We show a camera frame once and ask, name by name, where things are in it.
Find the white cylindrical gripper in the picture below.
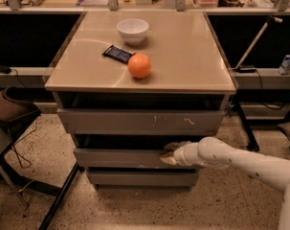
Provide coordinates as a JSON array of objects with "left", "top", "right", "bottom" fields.
[{"left": 160, "top": 141, "right": 199, "bottom": 166}]

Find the grey drawer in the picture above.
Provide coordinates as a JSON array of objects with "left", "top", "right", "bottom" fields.
[
  {"left": 57, "top": 108, "right": 224, "bottom": 136},
  {"left": 87, "top": 171, "right": 198, "bottom": 187},
  {"left": 73, "top": 148, "right": 200, "bottom": 170}
]

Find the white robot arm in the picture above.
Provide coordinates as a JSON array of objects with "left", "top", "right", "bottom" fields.
[{"left": 160, "top": 137, "right": 290, "bottom": 230}]

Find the grey bottom drawer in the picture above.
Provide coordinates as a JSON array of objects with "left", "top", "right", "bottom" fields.
[{"left": 87, "top": 171, "right": 198, "bottom": 187}]

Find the grey drawer cabinet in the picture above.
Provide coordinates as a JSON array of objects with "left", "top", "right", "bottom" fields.
[{"left": 45, "top": 10, "right": 235, "bottom": 190}]

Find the grey top drawer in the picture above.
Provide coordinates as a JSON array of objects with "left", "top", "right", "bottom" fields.
[{"left": 57, "top": 108, "right": 224, "bottom": 136}]

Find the orange fruit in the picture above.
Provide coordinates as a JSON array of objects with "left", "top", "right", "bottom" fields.
[{"left": 127, "top": 54, "right": 151, "bottom": 79}]

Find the white stick with black base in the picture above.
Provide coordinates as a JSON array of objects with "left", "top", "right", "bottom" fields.
[{"left": 230, "top": 15, "right": 283, "bottom": 74}]

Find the dark blue snack bar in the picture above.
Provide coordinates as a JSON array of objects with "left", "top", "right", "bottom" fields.
[{"left": 102, "top": 45, "right": 134, "bottom": 64}]

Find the white ceramic bowl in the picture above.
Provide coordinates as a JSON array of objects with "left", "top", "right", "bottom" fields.
[{"left": 117, "top": 19, "right": 149, "bottom": 45}]

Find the blue white can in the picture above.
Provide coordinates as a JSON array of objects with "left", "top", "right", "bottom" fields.
[{"left": 279, "top": 55, "right": 290, "bottom": 75}]

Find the brown office chair left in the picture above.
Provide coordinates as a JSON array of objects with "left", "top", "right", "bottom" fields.
[{"left": 0, "top": 88, "right": 79, "bottom": 230}]

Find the black power adapter left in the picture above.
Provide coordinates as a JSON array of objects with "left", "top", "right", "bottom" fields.
[{"left": 0, "top": 65, "right": 11, "bottom": 74}]

